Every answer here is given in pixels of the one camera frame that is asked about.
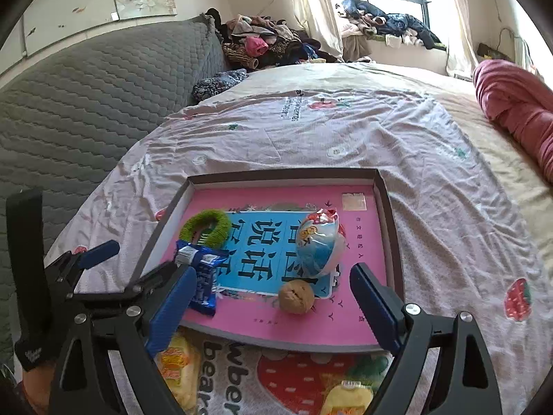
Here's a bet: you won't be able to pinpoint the yellow rice cracker packet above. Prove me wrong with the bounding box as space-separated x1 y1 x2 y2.
320 381 374 415
154 329 201 414

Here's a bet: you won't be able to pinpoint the blue cookie snack packet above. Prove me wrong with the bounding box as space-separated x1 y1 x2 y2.
174 240 229 317

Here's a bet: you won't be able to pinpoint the brown walnut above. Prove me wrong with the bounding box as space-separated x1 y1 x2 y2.
278 279 315 315

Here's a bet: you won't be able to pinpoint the person left hand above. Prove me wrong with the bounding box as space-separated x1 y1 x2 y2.
22 361 55 414

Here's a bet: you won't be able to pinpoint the grey quilted headboard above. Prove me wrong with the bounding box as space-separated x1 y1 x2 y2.
0 14 230 364

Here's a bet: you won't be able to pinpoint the dark shallow box tray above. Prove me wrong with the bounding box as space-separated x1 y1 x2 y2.
133 169 404 353

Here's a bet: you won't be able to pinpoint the pink strawberry bed sheet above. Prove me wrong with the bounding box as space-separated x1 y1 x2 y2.
47 64 552 414

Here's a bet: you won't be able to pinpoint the blue white egg toy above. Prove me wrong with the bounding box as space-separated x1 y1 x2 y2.
295 209 346 278

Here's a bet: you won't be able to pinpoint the dark floral pillow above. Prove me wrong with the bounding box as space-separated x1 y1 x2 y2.
192 68 247 102

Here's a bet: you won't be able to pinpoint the clothes pile on chair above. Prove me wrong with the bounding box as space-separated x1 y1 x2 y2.
205 8 338 71

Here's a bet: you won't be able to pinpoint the pink rolled blanket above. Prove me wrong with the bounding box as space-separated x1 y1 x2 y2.
474 59 552 181

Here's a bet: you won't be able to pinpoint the cream window curtain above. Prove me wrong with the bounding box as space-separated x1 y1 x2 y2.
291 0 343 59

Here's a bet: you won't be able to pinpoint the clothes pile on windowsill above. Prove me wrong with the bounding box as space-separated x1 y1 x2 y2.
336 0 446 50

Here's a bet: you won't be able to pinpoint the green fuzzy hair ring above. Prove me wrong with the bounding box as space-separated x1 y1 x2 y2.
178 209 233 250

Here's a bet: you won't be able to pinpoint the wall art panels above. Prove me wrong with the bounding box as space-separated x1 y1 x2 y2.
1 0 177 71

